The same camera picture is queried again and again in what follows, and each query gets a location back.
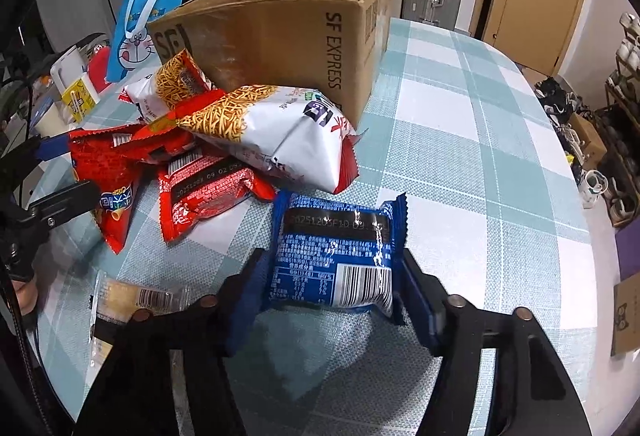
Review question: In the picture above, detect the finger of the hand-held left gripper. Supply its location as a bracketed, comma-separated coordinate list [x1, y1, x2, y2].
[0, 132, 77, 187]
[27, 180, 102, 230]

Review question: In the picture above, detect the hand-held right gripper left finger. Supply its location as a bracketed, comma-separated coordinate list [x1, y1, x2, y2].
[75, 248, 281, 436]

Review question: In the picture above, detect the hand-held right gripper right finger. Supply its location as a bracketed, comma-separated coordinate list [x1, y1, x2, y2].
[392, 248, 593, 436]

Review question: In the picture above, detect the red packet yellow blue logo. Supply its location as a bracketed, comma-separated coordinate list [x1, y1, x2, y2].
[67, 125, 151, 256]

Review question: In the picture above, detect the blue snack packet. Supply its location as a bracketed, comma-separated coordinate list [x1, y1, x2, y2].
[267, 190, 408, 327]

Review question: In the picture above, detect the clear cake packet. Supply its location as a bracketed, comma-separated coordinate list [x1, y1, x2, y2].
[90, 278, 188, 362]

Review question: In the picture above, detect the red snack packet black band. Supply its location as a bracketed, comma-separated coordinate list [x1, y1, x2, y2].
[157, 155, 277, 244]

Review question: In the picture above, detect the brown cardboard box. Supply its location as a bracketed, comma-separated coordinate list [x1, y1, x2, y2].
[147, 0, 394, 124]

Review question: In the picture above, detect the person's left hand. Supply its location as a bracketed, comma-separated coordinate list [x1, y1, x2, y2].
[12, 280, 40, 317]

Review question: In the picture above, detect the white plastic jug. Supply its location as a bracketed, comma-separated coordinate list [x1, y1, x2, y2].
[50, 48, 96, 124]

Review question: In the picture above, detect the red plastic bag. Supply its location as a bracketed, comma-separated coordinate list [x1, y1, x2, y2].
[86, 45, 121, 93]

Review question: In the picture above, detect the red orange snack packet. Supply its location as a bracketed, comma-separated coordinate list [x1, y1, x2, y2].
[122, 108, 202, 163]

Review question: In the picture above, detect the blue cartoon gift bag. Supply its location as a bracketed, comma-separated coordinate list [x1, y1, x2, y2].
[106, 0, 186, 84]

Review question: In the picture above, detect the small white noodle snack bag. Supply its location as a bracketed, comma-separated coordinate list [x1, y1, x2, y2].
[118, 48, 226, 124]

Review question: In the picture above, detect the green white checked tablecloth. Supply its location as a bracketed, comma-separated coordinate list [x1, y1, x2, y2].
[25, 16, 598, 436]

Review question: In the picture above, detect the large white noodle snack bag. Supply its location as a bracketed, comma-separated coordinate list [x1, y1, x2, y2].
[177, 85, 368, 194]

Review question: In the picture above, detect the purple bag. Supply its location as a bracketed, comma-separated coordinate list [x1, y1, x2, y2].
[616, 231, 640, 284]

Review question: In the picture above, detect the white black sneaker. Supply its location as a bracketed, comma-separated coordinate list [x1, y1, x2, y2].
[582, 170, 608, 209]

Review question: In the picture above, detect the small cardboard box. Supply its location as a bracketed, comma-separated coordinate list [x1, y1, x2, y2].
[570, 113, 608, 172]

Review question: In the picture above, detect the pile of dark shoes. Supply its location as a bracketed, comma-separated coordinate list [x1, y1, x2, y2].
[535, 76, 581, 117]

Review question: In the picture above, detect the wooden shoe rack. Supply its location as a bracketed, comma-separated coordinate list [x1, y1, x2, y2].
[602, 13, 640, 227]

